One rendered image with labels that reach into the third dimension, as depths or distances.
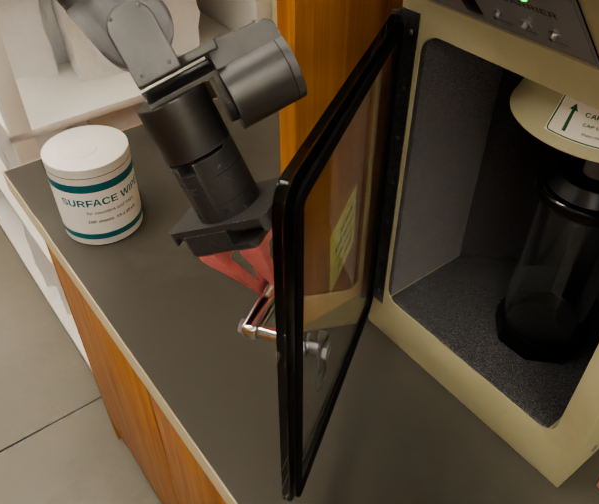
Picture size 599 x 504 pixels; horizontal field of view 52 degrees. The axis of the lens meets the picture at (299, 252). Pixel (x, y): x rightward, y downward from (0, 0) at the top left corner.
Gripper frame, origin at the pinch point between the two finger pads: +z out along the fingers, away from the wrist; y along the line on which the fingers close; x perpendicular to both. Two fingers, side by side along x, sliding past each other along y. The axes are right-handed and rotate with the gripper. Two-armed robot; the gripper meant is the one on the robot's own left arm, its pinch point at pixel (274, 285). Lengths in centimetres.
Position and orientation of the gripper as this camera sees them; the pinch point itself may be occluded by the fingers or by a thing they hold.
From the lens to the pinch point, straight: 57.4
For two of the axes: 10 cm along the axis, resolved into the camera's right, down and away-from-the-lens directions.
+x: -3.5, 6.1, -7.1
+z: 4.0, 7.9, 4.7
